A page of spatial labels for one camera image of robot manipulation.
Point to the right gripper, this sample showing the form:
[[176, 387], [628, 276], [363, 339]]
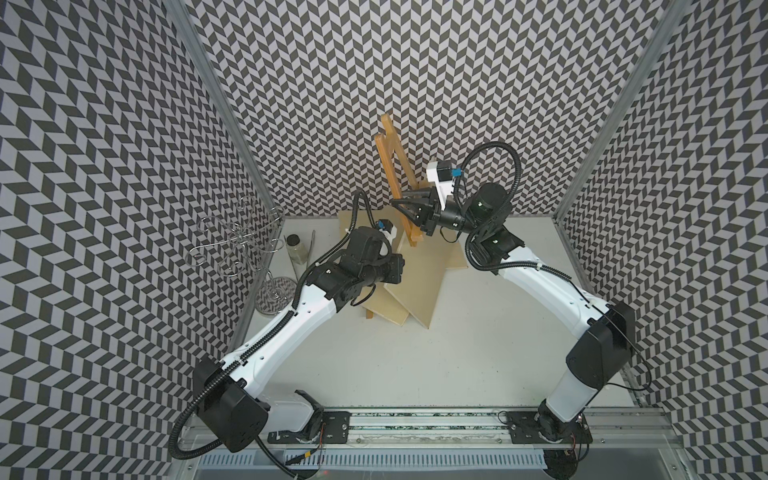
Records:
[[421, 205]]

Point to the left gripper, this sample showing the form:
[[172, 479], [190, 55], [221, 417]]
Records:
[[395, 262]]

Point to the plywood board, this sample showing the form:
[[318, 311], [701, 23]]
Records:
[[426, 282], [384, 300]]

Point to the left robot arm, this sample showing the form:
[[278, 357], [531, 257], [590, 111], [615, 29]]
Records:
[[231, 396]]

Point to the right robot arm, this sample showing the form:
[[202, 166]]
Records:
[[604, 331]]

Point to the metal tongs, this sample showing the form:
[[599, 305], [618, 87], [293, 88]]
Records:
[[310, 248]]

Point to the glass spice jar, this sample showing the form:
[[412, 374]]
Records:
[[296, 249]]

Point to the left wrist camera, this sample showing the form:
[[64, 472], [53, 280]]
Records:
[[388, 229]]

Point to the wire mug tree stand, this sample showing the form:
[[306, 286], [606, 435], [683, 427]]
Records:
[[243, 243]]

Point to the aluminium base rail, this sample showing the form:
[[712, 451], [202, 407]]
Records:
[[445, 439]]

